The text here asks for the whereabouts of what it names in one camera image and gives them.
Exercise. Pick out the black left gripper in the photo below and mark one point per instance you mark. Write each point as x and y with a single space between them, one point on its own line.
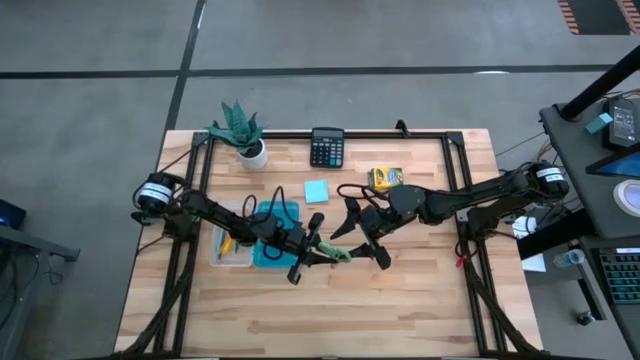
297 245

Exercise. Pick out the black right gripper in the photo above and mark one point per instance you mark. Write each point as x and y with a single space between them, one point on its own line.
392 227

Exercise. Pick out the yellow crayon box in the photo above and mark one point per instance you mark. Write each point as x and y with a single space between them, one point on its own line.
385 177

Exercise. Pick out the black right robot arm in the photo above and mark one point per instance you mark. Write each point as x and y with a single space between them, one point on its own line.
475 197

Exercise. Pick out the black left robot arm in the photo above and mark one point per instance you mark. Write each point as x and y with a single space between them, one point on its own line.
215 215

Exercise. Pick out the teal and clear pencil case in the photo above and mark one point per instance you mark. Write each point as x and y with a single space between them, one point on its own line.
290 210

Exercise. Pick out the light blue sticky notes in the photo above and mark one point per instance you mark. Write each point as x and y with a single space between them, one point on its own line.
316 191

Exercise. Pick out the small red clip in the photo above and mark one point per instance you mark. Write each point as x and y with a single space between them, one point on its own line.
461 260

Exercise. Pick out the black desk calculator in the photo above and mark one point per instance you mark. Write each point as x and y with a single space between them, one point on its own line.
327 150

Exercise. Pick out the snake plant in white pot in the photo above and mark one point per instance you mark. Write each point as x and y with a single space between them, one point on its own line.
252 157

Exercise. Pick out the small black clamp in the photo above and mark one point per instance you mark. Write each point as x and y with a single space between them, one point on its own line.
401 127

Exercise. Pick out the white paper sheet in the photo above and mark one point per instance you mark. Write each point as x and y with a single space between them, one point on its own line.
532 262

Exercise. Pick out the clear water bottle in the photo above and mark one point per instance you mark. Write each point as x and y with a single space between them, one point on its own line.
570 258

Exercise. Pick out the dark grey side desk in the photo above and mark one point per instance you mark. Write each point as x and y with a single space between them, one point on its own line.
575 145

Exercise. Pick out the black caster wheel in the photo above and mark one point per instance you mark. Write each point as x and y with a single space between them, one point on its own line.
585 318

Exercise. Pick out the dark keyboard desk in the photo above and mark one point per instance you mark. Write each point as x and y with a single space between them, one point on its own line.
607 325

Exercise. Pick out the black computer keyboard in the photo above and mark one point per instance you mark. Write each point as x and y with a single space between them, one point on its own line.
622 275

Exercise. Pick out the small teal block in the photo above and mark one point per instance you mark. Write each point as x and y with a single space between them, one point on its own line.
599 123

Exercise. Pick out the white round disc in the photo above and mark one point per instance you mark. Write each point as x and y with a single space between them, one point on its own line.
631 197

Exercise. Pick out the blue tablet screen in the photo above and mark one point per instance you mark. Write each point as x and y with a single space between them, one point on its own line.
625 167

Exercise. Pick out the grey equipment cart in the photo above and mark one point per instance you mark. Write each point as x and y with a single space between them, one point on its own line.
30 245

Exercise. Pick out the black diagonal pole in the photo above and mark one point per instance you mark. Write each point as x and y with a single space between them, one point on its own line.
600 85

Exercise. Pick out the black labelled power box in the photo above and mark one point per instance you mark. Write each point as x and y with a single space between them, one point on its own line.
622 122

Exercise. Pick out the blue lit device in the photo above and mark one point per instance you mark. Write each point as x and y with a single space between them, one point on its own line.
10 215

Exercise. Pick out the orange striped floor mat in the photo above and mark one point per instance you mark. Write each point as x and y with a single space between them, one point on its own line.
600 15

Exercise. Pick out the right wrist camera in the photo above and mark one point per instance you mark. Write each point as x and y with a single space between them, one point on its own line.
372 216

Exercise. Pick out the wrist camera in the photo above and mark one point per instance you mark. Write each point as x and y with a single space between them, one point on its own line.
272 227
372 216

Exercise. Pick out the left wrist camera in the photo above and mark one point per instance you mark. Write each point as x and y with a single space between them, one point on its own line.
272 227

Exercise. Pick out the black aluminium table frame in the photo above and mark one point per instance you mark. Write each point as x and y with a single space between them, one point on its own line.
370 135

